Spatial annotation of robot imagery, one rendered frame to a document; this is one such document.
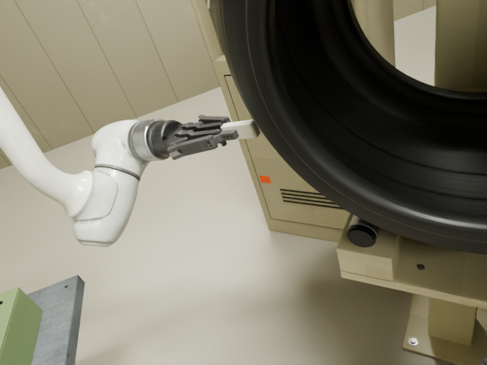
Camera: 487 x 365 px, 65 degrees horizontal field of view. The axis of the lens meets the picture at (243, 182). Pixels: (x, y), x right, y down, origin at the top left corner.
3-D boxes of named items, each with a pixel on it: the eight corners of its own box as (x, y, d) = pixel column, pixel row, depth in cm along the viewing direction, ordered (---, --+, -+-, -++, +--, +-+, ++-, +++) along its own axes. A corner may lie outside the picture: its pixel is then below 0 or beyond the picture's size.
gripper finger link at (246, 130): (221, 125, 71) (219, 127, 70) (253, 121, 67) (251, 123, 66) (227, 138, 72) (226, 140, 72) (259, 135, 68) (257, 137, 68)
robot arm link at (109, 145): (167, 131, 91) (153, 183, 87) (126, 137, 100) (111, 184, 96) (132, 108, 82) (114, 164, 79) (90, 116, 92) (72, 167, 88)
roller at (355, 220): (396, 103, 80) (417, 110, 78) (388, 120, 83) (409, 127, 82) (350, 224, 58) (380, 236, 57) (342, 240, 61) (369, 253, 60)
